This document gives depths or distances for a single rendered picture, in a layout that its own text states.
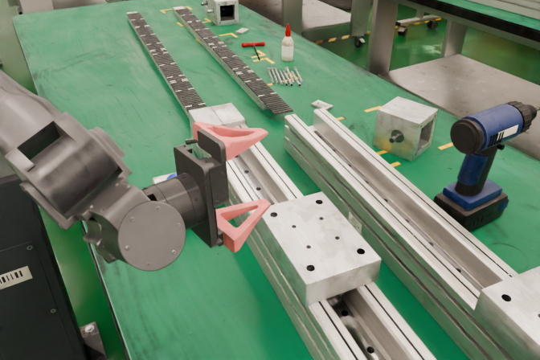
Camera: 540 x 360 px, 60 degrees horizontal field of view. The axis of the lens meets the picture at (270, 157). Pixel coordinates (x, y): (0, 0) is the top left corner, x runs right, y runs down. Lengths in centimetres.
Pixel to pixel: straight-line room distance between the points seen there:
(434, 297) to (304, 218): 22
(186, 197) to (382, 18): 247
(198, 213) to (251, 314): 27
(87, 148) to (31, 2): 264
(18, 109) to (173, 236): 19
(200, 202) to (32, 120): 17
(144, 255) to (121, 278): 41
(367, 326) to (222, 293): 23
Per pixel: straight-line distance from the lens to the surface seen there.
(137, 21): 193
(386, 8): 287
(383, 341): 65
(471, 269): 77
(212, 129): 51
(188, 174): 50
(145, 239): 40
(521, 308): 64
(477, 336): 70
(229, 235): 54
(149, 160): 107
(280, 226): 67
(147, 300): 77
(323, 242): 65
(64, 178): 45
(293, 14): 362
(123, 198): 40
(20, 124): 48
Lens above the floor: 135
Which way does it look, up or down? 33 degrees down
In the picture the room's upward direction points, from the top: straight up
